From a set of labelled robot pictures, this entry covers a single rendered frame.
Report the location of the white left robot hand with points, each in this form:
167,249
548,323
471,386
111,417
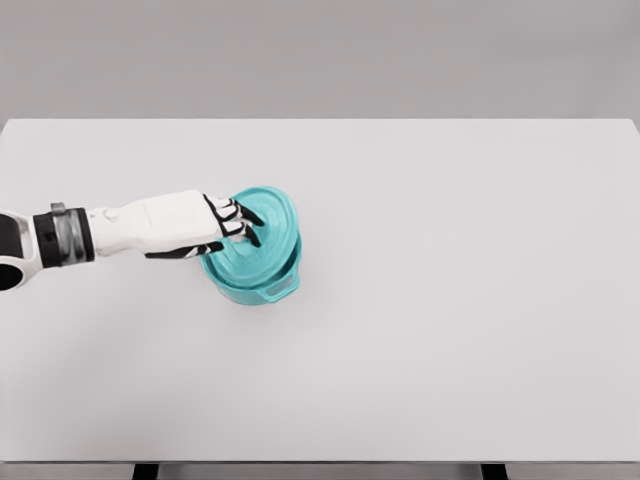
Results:
177,220

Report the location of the teal pot lid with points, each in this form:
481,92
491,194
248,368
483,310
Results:
270,250

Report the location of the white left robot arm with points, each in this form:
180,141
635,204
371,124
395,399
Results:
75,235

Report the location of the teal pot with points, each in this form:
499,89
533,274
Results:
272,292

